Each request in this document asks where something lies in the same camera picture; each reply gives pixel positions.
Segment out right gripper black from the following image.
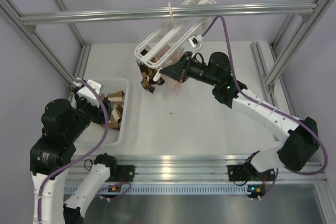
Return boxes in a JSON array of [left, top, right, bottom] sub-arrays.
[[161, 51, 219, 87]]

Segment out brown beige striped sock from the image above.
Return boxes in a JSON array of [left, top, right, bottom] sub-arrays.
[[101, 91, 125, 131]]

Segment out white plastic clip hanger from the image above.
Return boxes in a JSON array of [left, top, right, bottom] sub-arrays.
[[134, 6, 213, 71]]

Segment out brown yellow argyle sock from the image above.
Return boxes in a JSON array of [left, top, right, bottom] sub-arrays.
[[137, 62, 165, 94]]

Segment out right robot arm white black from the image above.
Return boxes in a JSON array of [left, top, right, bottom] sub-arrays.
[[160, 51, 320, 180]]

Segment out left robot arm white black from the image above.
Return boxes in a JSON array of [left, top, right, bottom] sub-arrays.
[[30, 98, 119, 223]]

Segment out pink sheer socks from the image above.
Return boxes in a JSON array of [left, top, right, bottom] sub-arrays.
[[154, 44, 182, 95]]

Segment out white plastic basket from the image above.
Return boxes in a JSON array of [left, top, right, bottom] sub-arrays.
[[75, 78, 131, 148]]

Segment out aluminium crossbar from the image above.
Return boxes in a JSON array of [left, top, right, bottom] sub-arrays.
[[20, 1, 317, 25]]

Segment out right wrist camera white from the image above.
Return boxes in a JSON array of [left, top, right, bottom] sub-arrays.
[[188, 35, 203, 49]]

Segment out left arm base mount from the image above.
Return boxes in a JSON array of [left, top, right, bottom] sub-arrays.
[[112, 165, 135, 182]]

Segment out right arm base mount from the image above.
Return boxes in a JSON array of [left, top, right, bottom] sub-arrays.
[[227, 164, 249, 182]]

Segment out slotted cable duct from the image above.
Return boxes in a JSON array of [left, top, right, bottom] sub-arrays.
[[62, 182, 266, 196]]

